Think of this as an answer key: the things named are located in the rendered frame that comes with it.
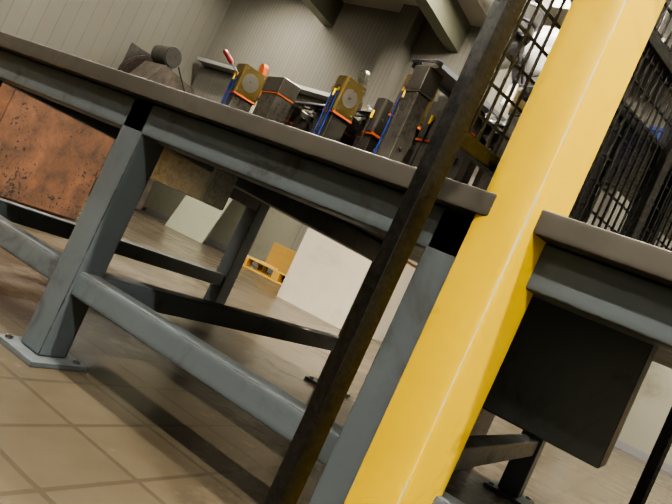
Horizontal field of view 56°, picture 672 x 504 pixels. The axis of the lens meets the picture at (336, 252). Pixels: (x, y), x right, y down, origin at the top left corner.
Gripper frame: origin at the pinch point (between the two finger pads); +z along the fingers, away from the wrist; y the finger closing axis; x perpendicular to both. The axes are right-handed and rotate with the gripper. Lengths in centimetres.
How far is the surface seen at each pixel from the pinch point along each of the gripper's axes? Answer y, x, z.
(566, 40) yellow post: 53, 61, 17
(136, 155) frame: 77, -23, 61
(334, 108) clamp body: 21.6, -37.7, 20.3
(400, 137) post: 39, 18, 32
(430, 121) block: 24.3, 7.8, 21.6
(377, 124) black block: 19.8, -17.1, 22.7
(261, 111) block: 21, -81, 25
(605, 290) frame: 43, 78, 52
